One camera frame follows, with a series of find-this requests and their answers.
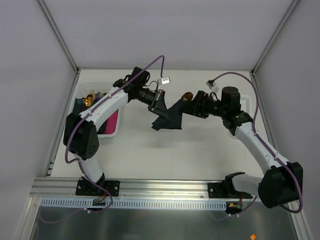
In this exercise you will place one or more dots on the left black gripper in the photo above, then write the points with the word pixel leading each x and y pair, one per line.
pixel 157 101

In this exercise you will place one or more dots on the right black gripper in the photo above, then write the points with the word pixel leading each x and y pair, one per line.
pixel 199 104

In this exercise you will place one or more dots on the gold spoon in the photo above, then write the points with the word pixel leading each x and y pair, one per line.
pixel 188 96

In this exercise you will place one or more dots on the dark navy paper napkin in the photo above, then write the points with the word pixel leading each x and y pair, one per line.
pixel 174 122

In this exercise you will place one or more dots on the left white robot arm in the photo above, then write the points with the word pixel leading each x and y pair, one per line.
pixel 81 129

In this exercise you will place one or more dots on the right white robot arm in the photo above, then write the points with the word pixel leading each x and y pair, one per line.
pixel 282 181

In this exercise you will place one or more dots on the pink rolled napkin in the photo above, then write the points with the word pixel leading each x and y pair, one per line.
pixel 111 123

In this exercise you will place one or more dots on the small white perforated tray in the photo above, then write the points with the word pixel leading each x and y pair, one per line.
pixel 245 102

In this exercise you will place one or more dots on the white plastic basket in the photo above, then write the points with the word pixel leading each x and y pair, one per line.
pixel 88 94

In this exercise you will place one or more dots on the orange tape piece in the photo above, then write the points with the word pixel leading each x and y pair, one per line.
pixel 253 237

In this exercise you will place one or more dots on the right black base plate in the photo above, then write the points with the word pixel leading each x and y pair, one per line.
pixel 216 190

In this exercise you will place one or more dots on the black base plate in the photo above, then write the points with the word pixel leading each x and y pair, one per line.
pixel 86 188
pixel 216 190

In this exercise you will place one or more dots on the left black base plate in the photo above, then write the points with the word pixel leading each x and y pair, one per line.
pixel 86 188

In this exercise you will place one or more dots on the white slotted cable duct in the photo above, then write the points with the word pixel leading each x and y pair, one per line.
pixel 92 203

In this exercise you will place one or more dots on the aluminium mounting rail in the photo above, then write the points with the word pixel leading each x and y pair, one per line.
pixel 141 189

